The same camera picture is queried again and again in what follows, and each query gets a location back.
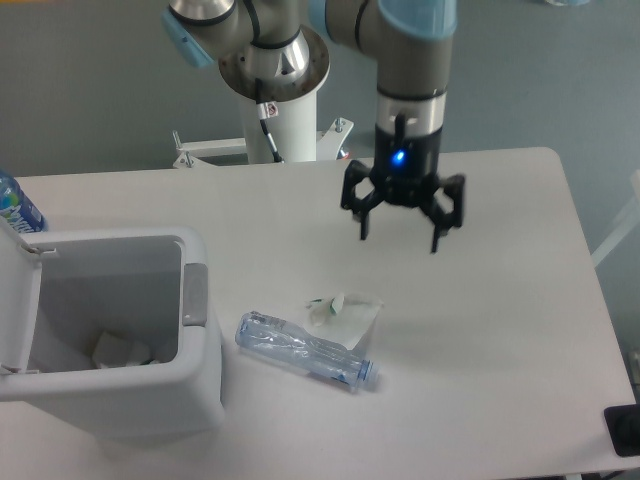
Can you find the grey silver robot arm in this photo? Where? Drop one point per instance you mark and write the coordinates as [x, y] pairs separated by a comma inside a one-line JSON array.
[[410, 42]]

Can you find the black device at table edge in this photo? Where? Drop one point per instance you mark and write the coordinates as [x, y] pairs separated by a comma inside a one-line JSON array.
[[623, 425]]

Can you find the crushed clear plastic bottle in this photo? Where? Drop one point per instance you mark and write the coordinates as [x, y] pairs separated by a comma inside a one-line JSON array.
[[289, 344]]

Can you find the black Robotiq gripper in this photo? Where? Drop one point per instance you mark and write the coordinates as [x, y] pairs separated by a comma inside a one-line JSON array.
[[407, 165]]

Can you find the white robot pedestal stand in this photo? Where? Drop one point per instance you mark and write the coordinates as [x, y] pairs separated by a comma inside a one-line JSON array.
[[276, 89]]

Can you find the crumpled white paper in bin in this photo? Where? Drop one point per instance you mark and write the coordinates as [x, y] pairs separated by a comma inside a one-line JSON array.
[[112, 351]]

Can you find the white plastic trash can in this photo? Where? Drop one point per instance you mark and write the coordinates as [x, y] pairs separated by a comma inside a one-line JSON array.
[[144, 284]]

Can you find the blue labelled water bottle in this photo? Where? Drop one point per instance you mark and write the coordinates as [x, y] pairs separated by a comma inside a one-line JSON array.
[[17, 208]]

